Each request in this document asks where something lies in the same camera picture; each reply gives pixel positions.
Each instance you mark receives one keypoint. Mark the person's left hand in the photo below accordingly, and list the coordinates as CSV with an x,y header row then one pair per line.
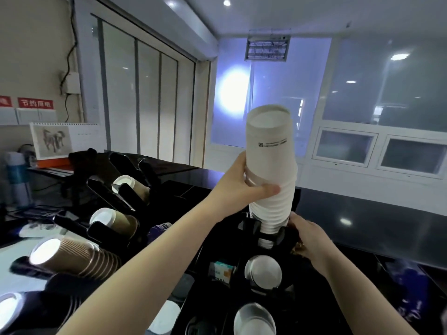
x,y
230,193

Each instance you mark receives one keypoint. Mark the person's right hand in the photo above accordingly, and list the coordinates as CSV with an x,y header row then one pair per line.
x,y
314,240

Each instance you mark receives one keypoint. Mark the person's left thumb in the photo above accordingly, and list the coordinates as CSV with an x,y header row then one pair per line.
x,y
265,191

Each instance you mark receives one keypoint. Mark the person's right fingers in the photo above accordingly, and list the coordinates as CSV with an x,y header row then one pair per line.
x,y
296,226

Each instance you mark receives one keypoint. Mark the tall stack of white cups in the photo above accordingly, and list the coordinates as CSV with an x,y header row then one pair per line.
x,y
270,160

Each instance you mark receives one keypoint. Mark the person's right forearm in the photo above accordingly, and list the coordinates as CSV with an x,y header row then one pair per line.
x,y
363,300

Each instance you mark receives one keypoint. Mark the person's left forearm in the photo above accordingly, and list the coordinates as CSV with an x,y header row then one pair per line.
x,y
146,272

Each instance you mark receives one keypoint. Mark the white cup stack in dispenser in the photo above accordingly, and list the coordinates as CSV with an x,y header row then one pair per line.
x,y
262,272
254,320

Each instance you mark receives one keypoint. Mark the black cup dispenser tray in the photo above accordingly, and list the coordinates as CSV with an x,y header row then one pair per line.
x,y
296,303

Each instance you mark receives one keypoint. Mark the small teal and orange box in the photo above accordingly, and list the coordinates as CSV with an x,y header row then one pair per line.
x,y
222,272

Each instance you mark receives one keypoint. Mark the small white framed window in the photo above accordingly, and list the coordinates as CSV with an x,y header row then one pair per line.
x,y
344,146
412,156

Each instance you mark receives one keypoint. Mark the purple cup stack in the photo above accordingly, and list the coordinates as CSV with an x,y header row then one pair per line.
x,y
160,230

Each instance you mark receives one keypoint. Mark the brown ribbed paper cup stack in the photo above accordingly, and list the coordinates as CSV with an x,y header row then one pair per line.
x,y
117,219
75,257
131,186

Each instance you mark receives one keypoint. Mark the hanging insect trap lamp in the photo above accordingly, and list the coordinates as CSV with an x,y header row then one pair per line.
x,y
267,47

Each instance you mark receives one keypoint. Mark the black slanted cup rack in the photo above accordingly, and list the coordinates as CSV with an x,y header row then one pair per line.
x,y
115,191

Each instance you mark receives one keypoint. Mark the white round lid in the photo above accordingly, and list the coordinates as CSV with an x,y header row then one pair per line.
x,y
167,318

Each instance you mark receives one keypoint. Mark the black bag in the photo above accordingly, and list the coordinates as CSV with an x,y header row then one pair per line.
x,y
87,162

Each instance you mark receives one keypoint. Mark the desk calendar with horse picture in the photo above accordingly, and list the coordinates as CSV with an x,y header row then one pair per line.
x,y
66,140

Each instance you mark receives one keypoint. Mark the blue and white bottle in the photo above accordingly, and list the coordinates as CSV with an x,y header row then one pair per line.
x,y
17,177

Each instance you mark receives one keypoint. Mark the dark ribbed paper cup stack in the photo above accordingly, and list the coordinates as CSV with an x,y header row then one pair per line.
x,y
31,310

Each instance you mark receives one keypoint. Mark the white wall junction box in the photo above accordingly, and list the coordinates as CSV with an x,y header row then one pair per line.
x,y
71,82

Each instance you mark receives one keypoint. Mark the white wall switch panel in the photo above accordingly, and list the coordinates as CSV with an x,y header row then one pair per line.
x,y
33,115

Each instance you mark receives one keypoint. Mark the red wall sign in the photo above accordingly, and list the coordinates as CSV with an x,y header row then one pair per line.
x,y
35,103
5,101

